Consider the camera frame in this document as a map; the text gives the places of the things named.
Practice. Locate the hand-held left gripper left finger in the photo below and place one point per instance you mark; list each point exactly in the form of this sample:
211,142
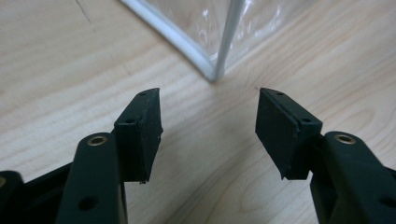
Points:
140,137

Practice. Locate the clear plastic pouch white trim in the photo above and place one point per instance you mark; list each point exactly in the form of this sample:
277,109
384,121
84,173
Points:
224,34

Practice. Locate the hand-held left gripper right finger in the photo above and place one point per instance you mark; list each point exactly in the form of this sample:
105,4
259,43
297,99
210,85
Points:
280,133

